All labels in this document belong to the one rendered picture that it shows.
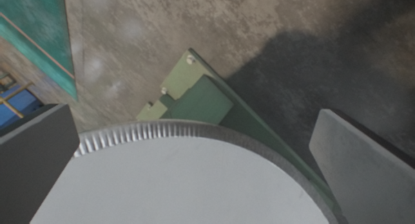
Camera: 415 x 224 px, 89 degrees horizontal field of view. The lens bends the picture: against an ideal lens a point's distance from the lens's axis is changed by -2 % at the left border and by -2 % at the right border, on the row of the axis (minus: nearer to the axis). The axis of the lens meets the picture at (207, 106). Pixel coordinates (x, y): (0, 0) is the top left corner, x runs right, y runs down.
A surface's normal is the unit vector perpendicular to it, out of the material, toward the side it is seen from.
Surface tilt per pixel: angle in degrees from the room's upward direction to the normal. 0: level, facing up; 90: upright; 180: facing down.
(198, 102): 90
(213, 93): 90
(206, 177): 90
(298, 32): 0
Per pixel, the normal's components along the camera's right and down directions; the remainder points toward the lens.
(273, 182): 0.47, -0.30
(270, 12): -0.52, 0.66
